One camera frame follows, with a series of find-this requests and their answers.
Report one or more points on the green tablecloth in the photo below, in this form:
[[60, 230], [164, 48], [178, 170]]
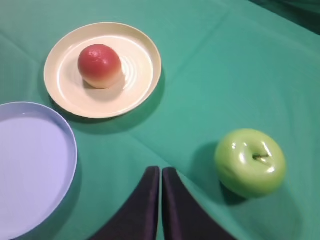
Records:
[[226, 65]]

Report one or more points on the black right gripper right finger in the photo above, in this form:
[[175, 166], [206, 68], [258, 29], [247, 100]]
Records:
[[182, 217]]

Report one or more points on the green apple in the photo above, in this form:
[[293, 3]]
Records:
[[250, 163]]

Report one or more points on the red yellow bread bun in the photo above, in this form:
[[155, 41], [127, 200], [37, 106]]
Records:
[[100, 66]]

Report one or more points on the blue plate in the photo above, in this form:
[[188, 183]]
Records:
[[38, 160]]

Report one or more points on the yellow plate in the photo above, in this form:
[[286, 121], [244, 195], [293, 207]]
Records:
[[135, 78]]

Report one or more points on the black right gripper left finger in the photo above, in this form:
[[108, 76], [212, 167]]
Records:
[[138, 217]]

